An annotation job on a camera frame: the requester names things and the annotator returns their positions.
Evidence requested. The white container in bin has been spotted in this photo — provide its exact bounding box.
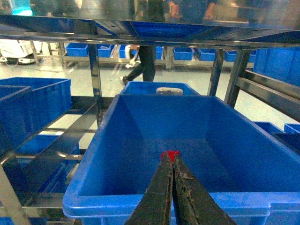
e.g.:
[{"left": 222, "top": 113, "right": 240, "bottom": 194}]
[{"left": 156, "top": 87, "right": 183, "bottom": 96}]

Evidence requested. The stainless steel rack frame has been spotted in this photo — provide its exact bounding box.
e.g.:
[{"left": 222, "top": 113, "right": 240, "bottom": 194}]
[{"left": 0, "top": 0, "right": 300, "bottom": 225}]

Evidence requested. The blue bin behind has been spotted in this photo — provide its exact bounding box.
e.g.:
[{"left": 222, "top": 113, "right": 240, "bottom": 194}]
[{"left": 120, "top": 81, "right": 200, "bottom": 96}]

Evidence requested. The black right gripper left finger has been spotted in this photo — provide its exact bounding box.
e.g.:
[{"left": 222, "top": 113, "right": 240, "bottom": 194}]
[{"left": 125, "top": 153, "right": 173, "bottom": 225}]

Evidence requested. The red toy block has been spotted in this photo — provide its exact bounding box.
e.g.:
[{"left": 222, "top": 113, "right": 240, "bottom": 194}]
[{"left": 161, "top": 150, "right": 180, "bottom": 163}]

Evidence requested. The large blue bin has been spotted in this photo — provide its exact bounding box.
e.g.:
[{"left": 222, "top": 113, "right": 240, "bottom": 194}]
[
  {"left": 0, "top": 77, "right": 72, "bottom": 154},
  {"left": 62, "top": 94, "right": 300, "bottom": 225}
]

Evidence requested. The walking person in black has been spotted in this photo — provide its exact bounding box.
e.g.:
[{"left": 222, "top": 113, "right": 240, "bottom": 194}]
[{"left": 120, "top": 45, "right": 156, "bottom": 86}]

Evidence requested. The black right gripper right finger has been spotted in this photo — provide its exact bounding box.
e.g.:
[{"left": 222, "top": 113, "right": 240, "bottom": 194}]
[{"left": 173, "top": 155, "right": 236, "bottom": 225}]

